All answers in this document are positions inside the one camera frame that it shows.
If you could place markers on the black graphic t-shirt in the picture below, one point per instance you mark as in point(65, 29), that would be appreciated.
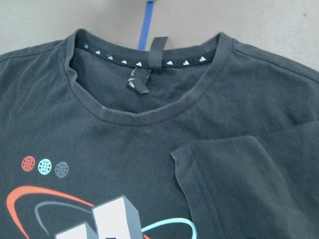
point(219, 141)

